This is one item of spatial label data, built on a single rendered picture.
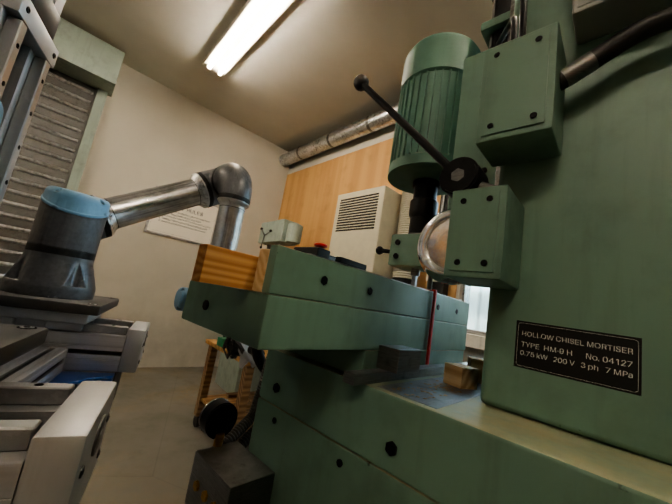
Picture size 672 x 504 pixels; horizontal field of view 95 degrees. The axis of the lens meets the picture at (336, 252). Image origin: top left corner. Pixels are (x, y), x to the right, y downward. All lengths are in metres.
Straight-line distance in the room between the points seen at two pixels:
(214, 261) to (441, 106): 0.55
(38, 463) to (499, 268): 0.45
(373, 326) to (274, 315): 0.19
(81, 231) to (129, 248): 2.58
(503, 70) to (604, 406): 0.43
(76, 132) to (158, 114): 0.70
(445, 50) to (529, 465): 0.72
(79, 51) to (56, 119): 0.56
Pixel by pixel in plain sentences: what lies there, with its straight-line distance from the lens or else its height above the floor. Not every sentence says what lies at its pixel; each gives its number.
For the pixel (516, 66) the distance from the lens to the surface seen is 0.54.
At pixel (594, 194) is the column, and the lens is 0.52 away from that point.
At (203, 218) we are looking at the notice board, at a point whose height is 1.53.
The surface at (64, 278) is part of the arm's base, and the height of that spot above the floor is 0.86.
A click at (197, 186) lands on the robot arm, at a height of 1.18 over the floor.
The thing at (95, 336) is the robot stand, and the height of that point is 0.75.
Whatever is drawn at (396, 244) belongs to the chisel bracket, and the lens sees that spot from 0.67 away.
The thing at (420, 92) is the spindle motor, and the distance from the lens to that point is 0.76.
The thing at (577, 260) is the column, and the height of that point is 1.00.
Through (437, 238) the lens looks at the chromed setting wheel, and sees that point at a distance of 0.52.
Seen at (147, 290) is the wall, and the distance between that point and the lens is 3.46.
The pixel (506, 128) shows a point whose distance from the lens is 0.49.
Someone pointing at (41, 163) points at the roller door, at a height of 1.58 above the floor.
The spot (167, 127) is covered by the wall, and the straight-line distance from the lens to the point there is 3.69.
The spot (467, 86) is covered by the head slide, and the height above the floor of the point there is 1.35.
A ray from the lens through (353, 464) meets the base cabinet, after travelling 0.50.
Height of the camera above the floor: 0.90
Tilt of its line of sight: 9 degrees up
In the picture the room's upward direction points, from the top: 10 degrees clockwise
